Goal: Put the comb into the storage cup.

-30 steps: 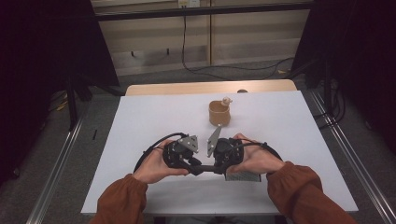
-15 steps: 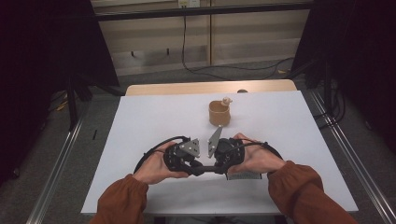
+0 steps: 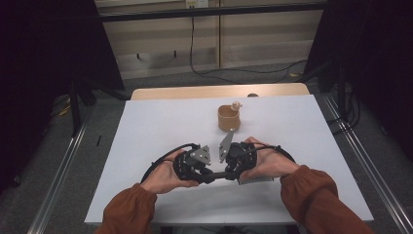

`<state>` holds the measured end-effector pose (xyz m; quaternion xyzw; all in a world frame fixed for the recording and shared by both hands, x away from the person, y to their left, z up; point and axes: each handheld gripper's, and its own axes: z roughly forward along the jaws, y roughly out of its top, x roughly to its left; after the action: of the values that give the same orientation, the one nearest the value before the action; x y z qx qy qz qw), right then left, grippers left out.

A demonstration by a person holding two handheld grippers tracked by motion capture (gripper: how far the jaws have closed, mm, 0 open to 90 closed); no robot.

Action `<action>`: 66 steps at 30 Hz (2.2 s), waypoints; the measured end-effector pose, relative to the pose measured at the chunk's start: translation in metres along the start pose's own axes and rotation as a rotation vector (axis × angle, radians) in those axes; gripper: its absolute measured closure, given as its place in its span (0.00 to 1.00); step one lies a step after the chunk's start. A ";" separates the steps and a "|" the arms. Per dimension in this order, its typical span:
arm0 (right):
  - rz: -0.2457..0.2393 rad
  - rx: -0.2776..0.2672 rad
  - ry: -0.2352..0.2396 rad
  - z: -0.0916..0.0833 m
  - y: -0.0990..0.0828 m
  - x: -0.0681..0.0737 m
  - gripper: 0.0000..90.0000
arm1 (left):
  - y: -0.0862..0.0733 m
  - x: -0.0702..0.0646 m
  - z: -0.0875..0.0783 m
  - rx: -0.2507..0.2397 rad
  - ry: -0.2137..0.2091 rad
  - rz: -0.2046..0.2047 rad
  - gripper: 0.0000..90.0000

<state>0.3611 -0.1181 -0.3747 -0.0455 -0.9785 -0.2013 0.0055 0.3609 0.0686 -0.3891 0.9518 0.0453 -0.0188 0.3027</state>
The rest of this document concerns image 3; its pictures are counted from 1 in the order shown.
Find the tan bag-shaped pot with bear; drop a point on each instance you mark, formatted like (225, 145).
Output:
(229, 118)

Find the small dark round object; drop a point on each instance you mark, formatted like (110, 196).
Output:
(252, 95)

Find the white wall socket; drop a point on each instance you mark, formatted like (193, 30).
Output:
(197, 3)

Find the person's left hand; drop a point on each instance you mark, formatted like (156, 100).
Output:
(162, 177)

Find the person's right hand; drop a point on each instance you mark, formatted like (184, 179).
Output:
(269, 162)

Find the black metal stand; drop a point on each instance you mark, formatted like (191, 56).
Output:
(341, 84)
(76, 104)

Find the white paper sheet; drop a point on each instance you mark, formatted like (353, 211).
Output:
(156, 130)

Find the black curtain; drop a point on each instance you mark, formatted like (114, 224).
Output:
(48, 65)
(373, 65)

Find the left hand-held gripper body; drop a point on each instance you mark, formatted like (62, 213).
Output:
(191, 165)

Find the aluminium floor rail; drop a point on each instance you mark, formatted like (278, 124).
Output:
(61, 169)
(367, 162)

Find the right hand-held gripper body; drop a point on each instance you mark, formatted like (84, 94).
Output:
(240, 159)

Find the light wooden table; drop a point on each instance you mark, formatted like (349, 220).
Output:
(195, 91)

